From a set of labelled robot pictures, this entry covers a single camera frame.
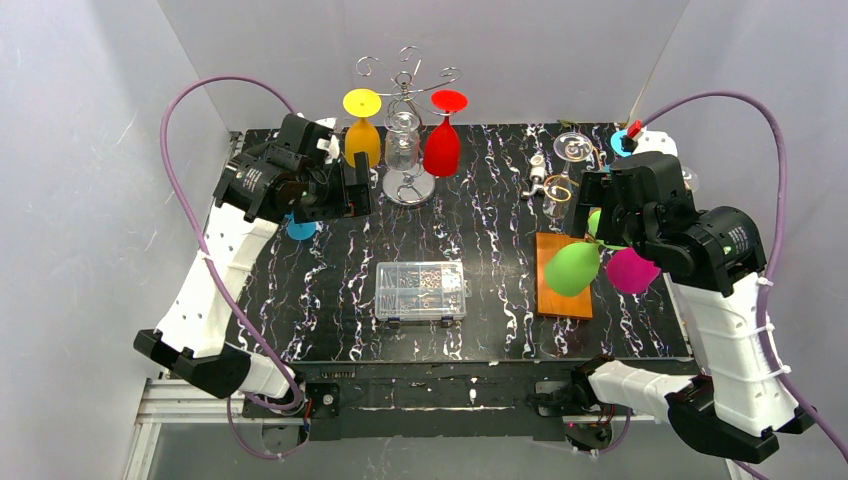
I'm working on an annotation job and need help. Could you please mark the blue plastic wine glass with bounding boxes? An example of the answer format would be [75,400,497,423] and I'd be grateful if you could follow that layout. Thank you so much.
[285,214,318,241]
[600,129,634,172]

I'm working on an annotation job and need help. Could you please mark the clear glass wine glass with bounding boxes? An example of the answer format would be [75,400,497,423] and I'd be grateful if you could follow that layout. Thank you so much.
[681,166,699,192]
[543,132,594,222]

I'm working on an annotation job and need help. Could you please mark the green plastic wine glass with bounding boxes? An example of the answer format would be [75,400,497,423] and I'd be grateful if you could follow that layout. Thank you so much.
[542,209,625,297]

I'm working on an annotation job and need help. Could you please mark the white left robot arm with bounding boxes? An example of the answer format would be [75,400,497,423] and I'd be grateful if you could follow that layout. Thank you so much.
[133,114,371,409]

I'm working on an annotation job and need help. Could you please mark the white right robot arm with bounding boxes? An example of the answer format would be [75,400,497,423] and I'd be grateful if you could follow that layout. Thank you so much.
[570,125,813,464]

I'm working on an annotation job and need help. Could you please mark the yellow plastic wine glass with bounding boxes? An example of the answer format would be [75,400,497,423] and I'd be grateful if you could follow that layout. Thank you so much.
[343,88,382,168]

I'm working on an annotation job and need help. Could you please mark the pink plastic wine glass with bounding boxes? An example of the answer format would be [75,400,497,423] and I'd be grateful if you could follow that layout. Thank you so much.
[606,248,661,294]

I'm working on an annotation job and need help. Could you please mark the red plastic wine glass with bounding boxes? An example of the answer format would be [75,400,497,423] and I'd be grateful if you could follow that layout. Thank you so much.
[423,89,468,177]

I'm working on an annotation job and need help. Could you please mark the orange wooden rack base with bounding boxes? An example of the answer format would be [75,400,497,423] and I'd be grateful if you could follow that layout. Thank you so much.
[535,232,600,320]

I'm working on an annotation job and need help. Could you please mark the clear plastic screw box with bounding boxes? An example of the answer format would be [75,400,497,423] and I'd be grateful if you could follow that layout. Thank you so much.
[374,261,467,323]

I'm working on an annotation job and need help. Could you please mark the small silver metal fixture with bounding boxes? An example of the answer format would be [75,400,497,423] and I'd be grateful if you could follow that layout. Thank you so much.
[520,154,548,200]

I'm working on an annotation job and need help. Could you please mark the silver wire glass rack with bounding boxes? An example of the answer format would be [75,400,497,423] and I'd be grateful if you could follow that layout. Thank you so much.
[379,45,461,207]

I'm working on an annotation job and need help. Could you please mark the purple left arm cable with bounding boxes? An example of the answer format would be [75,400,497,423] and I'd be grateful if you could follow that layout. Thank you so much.
[159,74,313,462]

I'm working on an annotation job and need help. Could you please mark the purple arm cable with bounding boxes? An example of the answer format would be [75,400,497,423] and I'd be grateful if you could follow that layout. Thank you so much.
[159,74,313,462]
[596,90,848,480]

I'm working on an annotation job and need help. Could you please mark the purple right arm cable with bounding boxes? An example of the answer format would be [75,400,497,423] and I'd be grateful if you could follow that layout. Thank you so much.
[596,90,848,480]

